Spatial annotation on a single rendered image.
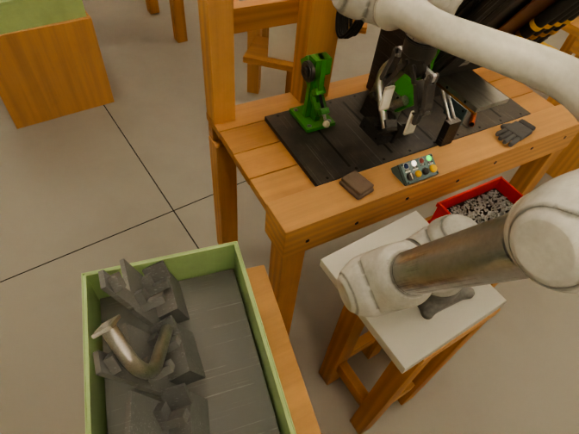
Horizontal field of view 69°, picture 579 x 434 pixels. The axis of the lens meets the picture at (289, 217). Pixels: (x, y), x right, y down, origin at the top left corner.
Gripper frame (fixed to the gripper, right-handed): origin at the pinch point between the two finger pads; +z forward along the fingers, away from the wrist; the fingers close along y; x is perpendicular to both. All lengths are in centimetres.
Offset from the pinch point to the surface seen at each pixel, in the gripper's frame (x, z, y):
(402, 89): 36, 22, -33
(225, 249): -46, 37, -4
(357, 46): 177, 131, -230
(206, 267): -52, 44, -5
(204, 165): -10, 131, -135
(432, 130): 53, 41, -27
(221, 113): -22, 39, -66
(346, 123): 23, 41, -44
